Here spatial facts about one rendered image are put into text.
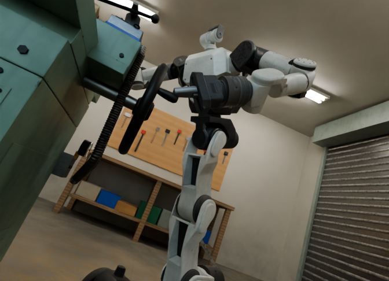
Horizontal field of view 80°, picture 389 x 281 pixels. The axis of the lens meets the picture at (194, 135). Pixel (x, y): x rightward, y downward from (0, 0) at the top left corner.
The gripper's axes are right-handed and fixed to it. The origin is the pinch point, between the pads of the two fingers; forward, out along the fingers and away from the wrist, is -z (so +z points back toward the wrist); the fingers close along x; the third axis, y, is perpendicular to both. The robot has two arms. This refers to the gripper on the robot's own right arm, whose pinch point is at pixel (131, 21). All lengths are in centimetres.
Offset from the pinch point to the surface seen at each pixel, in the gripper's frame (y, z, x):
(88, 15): 5.6, -34.7, 27.2
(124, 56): -1.9, -20.9, 26.1
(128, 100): -5.7, -15.7, 36.1
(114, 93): -1.5, -15.7, 35.2
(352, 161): -318, 156, -19
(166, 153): -82, 298, 2
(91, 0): 5.2, -37.0, 25.5
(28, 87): 11, -36, 45
